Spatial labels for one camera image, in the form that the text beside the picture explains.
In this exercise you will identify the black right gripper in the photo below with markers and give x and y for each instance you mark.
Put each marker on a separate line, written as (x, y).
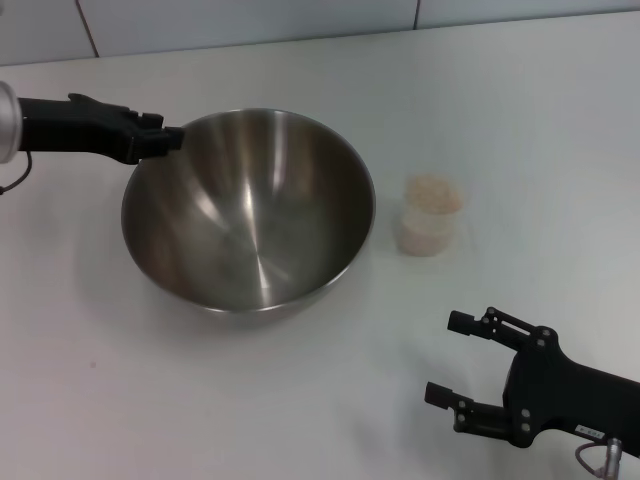
(550, 395)

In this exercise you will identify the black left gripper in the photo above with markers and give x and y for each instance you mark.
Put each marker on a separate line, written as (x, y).
(65, 125)

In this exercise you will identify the stainless steel mixing bowl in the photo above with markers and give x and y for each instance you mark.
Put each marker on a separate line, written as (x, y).
(250, 225)

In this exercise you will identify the clear plastic cup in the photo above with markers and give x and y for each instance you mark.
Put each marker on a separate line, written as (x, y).
(425, 235)

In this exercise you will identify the white rice grains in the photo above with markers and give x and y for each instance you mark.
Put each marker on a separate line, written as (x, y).
(432, 197)

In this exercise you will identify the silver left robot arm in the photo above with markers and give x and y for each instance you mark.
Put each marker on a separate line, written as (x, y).
(7, 120)

